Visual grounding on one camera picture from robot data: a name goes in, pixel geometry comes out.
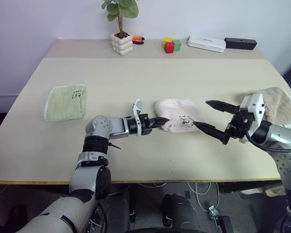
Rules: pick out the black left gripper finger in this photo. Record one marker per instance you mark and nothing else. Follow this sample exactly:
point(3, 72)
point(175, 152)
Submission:
point(156, 125)
point(160, 119)

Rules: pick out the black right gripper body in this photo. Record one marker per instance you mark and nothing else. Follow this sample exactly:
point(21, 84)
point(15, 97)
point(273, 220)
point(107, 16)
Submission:
point(242, 123)

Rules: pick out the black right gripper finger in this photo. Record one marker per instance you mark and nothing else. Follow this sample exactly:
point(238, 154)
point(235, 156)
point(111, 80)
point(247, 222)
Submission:
point(212, 129)
point(223, 106)

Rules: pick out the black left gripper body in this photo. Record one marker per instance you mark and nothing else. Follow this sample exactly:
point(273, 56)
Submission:
point(145, 125)

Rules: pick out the pink towel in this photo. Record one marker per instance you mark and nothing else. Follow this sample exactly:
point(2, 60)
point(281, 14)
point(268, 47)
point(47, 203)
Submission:
point(177, 109)

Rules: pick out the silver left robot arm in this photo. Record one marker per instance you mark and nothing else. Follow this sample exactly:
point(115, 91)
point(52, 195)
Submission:
point(104, 126)

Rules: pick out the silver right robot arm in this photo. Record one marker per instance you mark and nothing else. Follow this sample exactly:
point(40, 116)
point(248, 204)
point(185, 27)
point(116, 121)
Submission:
point(276, 136)

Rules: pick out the beige folded towel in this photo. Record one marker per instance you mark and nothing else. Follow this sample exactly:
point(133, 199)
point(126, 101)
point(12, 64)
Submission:
point(279, 102)

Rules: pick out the green folded towel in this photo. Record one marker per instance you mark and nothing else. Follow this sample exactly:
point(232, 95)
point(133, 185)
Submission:
point(65, 104)

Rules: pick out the black oblong box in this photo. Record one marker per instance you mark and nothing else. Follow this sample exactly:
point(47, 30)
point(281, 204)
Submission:
point(241, 43)

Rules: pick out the white flat box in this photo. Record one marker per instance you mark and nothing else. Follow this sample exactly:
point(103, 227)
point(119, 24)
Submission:
point(206, 43)

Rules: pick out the red block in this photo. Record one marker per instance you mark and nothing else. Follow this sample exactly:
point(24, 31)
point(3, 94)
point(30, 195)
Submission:
point(169, 47)

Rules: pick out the green block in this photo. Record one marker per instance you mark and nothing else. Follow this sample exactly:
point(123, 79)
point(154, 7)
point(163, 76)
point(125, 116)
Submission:
point(177, 46)

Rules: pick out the yellow block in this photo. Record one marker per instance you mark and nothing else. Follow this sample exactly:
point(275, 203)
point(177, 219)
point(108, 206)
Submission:
point(167, 39)

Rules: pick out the green plant in white pot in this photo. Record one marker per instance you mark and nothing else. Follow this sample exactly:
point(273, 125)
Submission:
point(122, 44)

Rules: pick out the orange and black cutter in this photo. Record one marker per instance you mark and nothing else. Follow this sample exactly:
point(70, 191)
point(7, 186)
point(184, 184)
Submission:
point(137, 38)

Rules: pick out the dark rounded shape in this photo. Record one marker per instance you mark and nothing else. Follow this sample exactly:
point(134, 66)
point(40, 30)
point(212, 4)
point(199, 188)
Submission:
point(180, 211)
point(118, 211)

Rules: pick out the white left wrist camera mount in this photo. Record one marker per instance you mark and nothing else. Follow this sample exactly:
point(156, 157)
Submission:
point(137, 108)

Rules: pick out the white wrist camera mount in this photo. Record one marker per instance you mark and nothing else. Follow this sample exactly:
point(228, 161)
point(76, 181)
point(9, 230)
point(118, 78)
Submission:
point(255, 104)
point(137, 108)

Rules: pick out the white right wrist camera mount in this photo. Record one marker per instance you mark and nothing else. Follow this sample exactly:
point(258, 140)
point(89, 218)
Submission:
point(255, 104)

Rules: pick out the black table frame bar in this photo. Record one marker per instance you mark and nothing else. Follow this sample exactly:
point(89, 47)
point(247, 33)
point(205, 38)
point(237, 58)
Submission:
point(245, 187)

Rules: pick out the metal clamp bracket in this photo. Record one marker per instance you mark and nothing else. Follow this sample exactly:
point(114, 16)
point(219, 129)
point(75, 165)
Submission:
point(219, 218)

